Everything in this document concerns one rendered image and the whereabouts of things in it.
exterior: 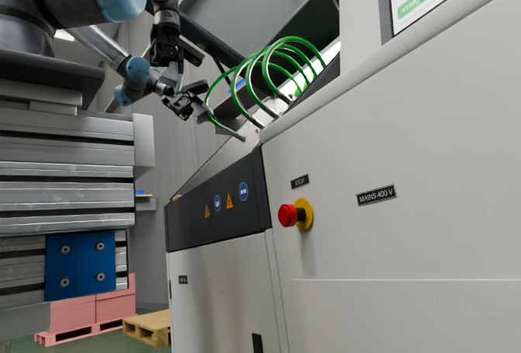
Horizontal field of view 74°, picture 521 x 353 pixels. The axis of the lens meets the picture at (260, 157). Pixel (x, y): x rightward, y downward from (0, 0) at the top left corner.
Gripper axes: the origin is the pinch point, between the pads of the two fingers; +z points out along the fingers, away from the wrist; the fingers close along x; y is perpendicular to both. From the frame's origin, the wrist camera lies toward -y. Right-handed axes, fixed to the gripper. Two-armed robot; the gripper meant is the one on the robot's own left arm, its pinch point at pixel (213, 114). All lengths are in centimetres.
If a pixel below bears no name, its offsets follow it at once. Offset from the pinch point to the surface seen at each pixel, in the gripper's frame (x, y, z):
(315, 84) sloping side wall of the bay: 32.9, -8.7, 36.2
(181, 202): -0.6, 29.7, 14.0
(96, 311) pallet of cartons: -371, 187, -159
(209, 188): 17.7, 23.5, 26.9
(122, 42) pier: -468, -187, -635
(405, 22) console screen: 45, -24, 47
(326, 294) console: 43, 29, 64
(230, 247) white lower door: 21, 31, 42
